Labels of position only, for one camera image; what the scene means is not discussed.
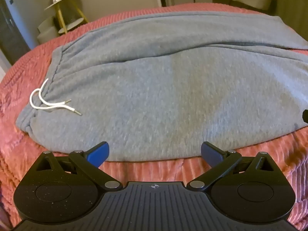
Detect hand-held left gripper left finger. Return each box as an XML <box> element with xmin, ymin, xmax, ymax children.
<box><xmin>36</xmin><ymin>141</ymin><xmax>123</xmax><ymax>190</ymax></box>

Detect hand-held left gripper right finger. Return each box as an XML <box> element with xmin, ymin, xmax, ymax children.
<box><xmin>186</xmin><ymin>141</ymin><xmax>275</xmax><ymax>190</ymax></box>

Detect grey sweatpants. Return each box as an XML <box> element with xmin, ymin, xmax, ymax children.
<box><xmin>16</xmin><ymin>11</ymin><xmax>308</xmax><ymax>162</ymax></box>

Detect pink ribbed blanket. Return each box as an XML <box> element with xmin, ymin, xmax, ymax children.
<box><xmin>0</xmin><ymin>2</ymin><xmax>308</xmax><ymax>231</ymax></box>

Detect grey round pouf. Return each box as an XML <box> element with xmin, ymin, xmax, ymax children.
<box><xmin>37</xmin><ymin>16</ymin><xmax>61</xmax><ymax>46</ymax></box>

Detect gold round side table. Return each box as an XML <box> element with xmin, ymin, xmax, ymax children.
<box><xmin>44</xmin><ymin>0</ymin><xmax>89</xmax><ymax>34</ymax></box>

